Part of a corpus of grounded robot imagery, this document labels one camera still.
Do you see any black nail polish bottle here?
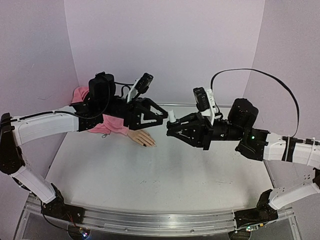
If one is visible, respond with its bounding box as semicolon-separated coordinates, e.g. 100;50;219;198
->
167;119;180;126

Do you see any left black base cable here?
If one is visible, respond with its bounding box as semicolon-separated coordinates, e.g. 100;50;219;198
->
42;212;73;233

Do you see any pink hoodie sleeve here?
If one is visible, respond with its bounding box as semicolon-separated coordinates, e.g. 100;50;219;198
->
71;86;131;138

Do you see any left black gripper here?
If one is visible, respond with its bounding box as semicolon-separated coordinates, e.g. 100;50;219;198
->
100;97;170;130

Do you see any right black camera cable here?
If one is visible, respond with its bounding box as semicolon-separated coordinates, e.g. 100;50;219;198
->
210;68;300;138

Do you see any aluminium front rail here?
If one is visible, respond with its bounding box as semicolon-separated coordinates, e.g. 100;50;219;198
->
14;194;301;240

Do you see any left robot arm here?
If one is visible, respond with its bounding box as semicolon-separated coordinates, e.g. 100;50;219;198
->
0;72;168;219

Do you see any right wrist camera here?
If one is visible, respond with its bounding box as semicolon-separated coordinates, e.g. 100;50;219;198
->
193;87;223;126

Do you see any white nail polish cap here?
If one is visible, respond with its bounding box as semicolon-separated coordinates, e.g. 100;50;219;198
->
168;109;177;123

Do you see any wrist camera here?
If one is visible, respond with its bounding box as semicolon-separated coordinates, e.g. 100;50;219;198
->
126;72;154;103
193;87;223;126

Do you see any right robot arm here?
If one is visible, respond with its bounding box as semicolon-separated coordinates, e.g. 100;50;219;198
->
166;98;320;231

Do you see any mannequin hand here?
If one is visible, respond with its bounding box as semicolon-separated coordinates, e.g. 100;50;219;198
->
127;129;157;147

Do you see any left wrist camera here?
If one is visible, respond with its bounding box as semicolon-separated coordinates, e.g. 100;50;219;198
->
126;72;154;103

